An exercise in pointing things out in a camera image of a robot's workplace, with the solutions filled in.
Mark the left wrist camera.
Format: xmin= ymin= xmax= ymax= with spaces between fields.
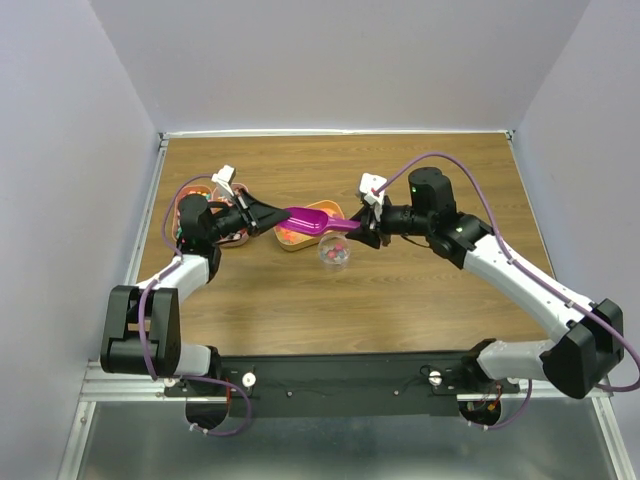
xmin=211 ymin=165 xmax=236 ymax=201

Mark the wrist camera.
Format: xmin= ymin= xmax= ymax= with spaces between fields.
xmin=358 ymin=173 xmax=387 ymax=220
xmin=211 ymin=165 xmax=236 ymax=201

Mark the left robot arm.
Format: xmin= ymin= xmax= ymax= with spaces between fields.
xmin=100 ymin=190 xmax=291 ymax=395

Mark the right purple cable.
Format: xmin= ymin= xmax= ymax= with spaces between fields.
xmin=372 ymin=152 xmax=640 ymax=431

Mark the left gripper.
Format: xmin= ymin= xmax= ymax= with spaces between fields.
xmin=207 ymin=187 xmax=291 ymax=243

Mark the pink tray of lollipops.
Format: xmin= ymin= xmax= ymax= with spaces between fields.
xmin=212 ymin=182 xmax=249 ymax=248

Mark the clear plastic cup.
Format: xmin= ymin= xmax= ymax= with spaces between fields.
xmin=317 ymin=233 xmax=351 ymax=271

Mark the magenta plastic scoop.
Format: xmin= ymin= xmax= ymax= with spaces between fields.
xmin=278 ymin=207 xmax=360 ymax=237

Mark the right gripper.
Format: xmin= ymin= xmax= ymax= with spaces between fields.
xmin=344 ymin=194 xmax=432 ymax=251

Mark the aluminium frame rail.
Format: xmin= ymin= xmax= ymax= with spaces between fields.
xmin=59 ymin=352 xmax=636 ymax=479

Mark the orange tray of star candies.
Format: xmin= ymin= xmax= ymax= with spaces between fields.
xmin=274 ymin=200 xmax=344 ymax=252

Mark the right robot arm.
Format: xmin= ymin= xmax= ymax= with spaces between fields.
xmin=347 ymin=167 xmax=624 ymax=399

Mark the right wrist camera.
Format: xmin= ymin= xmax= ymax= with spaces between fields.
xmin=358 ymin=173 xmax=387 ymax=220

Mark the pink tray of wrapped candies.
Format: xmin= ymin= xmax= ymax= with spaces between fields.
xmin=171 ymin=185 xmax=212 ymax=241

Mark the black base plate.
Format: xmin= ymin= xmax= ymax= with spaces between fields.
xmin=165 ymin=351 xmax=520 ymax=418

